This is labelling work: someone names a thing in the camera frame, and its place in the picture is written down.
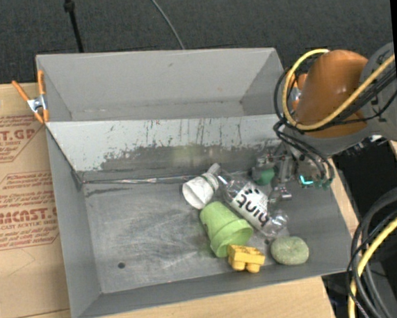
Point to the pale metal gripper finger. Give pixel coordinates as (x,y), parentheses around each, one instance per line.
(280,193)
(264,162)

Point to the clear plastic bottle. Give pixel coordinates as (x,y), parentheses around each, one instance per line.
(248,202)

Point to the pale green round sponge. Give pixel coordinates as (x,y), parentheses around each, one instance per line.
(289,250)

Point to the light green plastic cup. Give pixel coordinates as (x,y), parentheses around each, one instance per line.
(226,227)

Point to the white paper cup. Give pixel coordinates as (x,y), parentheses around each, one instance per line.
(198,191)

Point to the yellow toy block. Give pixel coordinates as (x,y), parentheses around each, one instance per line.
(244,257)

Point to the grey metal bin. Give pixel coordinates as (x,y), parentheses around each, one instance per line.
(146,229)

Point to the brown cardboard board red print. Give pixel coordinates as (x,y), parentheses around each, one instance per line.
(21,207)

